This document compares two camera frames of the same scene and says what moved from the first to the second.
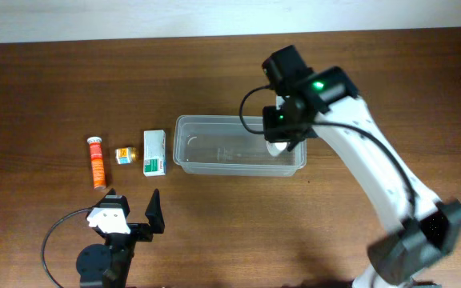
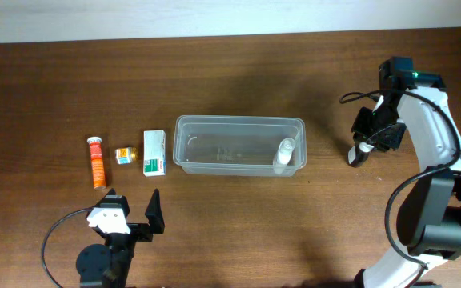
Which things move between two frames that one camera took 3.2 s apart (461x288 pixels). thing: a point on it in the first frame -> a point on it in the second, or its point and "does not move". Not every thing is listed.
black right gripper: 272,130 -> 362,133
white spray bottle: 275,149 -> 282,158
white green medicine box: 154,152 does not move
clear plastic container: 219,146 does not move
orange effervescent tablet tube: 97,162 does not move
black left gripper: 157,222 does not move
